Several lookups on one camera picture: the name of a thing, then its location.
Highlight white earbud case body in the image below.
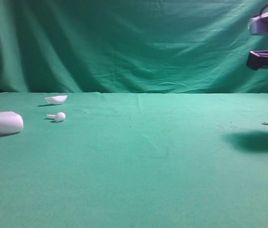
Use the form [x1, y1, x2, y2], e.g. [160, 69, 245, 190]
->
[0, 111, 24, 135]

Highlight green backdrop cloth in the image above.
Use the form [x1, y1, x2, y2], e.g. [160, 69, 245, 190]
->
[0, 0, 268, 94]

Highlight white earbud near case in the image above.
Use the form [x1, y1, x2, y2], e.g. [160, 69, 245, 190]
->
[46, 112, 66, 123]

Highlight white earbud case lid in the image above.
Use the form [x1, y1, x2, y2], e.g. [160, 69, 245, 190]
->
[45, 95, 68, 105]

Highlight green table cloth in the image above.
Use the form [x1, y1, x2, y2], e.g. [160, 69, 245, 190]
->
[0, 93, 268, 228]

